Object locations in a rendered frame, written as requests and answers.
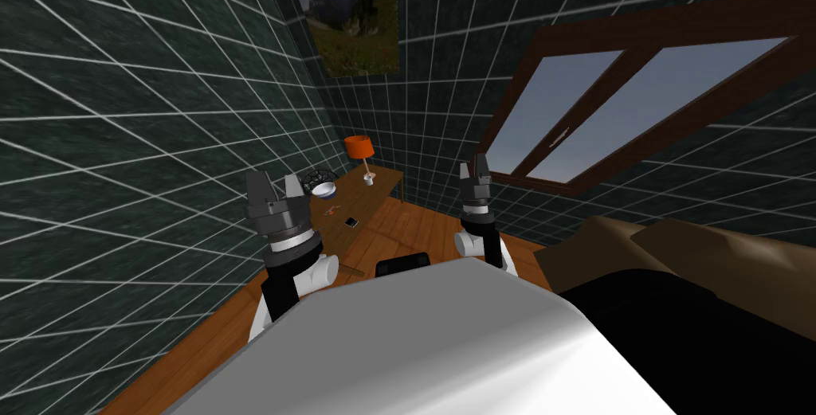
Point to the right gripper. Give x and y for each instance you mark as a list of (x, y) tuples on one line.
[(476, 191)]

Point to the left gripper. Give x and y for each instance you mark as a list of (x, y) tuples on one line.
[(280, 216)]

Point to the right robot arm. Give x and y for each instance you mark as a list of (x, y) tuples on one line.
[(477, 240)]

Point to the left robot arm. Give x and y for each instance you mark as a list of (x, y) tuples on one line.
[(288, 275)]

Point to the white bowl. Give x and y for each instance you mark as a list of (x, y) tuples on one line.
[(324, 191)]

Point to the small orange pen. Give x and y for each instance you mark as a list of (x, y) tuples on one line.
[(331, 210)]

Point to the black phone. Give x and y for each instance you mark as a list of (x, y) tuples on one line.
[(352, 222)]

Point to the brown wooden table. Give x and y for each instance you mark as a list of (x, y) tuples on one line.
[(360, 201)]

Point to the orange table lamp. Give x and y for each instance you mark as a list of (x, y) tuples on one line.
[(359, 146)]

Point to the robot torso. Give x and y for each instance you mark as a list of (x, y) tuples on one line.
[(414, 338)]

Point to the brown framed window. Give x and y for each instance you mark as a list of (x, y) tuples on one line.
[(637, 96)]

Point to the landscape picture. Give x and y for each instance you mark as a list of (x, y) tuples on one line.
[(350, 13)]

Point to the brown and black bed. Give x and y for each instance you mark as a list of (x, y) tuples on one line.
[(701, 256)]

